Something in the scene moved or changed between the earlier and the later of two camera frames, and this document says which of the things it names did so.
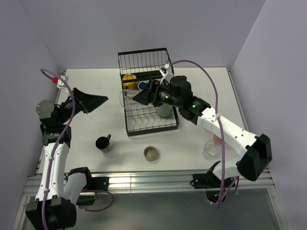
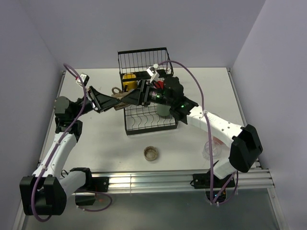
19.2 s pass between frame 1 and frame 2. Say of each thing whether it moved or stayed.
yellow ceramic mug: stayed
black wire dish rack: stayed
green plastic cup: stayed
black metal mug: moved
